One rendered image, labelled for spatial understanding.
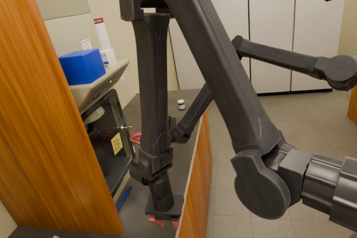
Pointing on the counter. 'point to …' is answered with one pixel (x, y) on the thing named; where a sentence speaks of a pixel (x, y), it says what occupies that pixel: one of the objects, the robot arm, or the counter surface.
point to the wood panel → (43, 128)
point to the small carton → (108, 58)
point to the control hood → (86, 90)
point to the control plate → (99, 91)
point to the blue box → (82, 66)
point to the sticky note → (117, 143)
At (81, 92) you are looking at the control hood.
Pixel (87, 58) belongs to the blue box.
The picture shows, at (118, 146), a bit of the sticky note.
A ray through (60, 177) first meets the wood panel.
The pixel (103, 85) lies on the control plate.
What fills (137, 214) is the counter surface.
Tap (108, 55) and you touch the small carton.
